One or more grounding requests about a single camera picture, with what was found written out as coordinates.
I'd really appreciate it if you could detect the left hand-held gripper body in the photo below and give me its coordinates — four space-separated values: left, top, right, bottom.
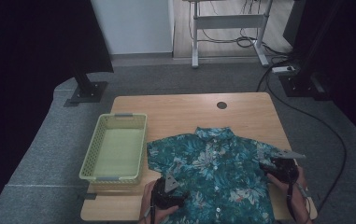
150 173 183 210

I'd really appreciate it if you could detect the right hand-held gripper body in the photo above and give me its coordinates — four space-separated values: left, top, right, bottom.
269 149 306 185

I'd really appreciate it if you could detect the teal floral shirt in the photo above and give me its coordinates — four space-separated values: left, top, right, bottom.
147 125 292 224

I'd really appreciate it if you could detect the green plastic basket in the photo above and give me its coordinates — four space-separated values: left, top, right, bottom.
78 112 148 182

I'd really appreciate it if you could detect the person's right hand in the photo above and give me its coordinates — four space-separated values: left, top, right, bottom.
266 167 309 201

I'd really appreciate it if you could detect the person's left hand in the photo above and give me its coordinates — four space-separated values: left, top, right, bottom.
140 180 180 224

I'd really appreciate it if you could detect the black stand base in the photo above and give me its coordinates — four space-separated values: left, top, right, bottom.
278 55 334 101
63 73 108 107

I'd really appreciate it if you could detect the white power strip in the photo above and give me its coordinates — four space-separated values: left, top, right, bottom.
271 65 296 75

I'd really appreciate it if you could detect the black curtain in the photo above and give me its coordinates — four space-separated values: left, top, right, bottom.
0 0 115 216
282 0 356 150

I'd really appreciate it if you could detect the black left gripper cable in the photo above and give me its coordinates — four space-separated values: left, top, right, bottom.
149 186 158 224

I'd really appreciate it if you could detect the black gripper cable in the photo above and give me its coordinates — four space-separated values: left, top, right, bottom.
149 186 158 224
286 181 295 220

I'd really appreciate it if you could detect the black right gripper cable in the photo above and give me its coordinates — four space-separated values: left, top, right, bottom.
286 181 295 220

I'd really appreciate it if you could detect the black floor cable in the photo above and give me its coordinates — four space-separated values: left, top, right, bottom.
255 60 348 216

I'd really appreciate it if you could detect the white desk frame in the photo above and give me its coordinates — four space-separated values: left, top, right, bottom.
183 0 275 69

